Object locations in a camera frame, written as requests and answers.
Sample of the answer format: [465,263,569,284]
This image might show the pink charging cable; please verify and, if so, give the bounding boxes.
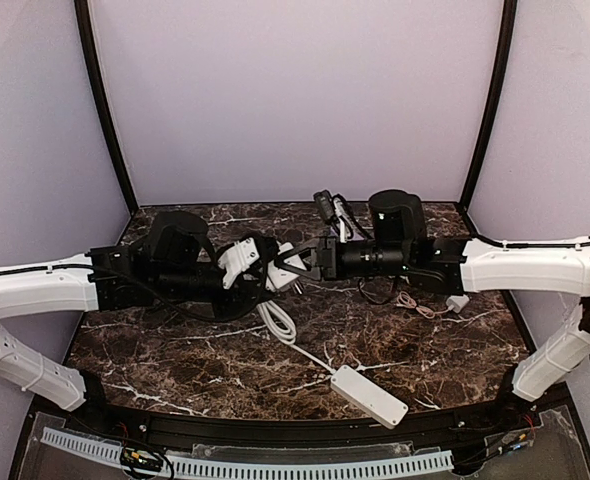
[394,292,451,319]

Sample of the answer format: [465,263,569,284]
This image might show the black front table rail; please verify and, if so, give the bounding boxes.
[82,402,493,450]

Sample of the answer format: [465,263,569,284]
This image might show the small white charger adapter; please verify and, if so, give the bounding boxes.
[446,295,470,313]

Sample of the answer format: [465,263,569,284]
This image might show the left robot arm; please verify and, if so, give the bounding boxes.
[0,238,270,412]

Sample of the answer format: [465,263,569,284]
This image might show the white cube socket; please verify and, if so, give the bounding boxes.
[266,255,305,292]

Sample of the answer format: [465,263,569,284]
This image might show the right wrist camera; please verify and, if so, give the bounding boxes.
[368,189,427,246]

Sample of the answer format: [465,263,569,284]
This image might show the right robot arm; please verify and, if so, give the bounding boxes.
[275,236,590,403]

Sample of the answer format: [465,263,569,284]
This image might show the white slotted cable duct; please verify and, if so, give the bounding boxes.
[40,427,454,479]

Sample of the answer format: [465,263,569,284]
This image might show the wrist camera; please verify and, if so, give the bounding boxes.
[144,211,215,275]
[368,189,427,246]

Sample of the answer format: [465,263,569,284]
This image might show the white power strip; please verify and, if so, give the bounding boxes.
[330,365,409,429]

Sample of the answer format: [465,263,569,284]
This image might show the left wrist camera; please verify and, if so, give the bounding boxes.
[144,211,215,275]

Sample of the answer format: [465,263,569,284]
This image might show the left black frame post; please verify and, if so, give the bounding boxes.
[73,0,140,216]

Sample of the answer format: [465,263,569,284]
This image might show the white plug with cable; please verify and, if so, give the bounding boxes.
[256,301,336,375]

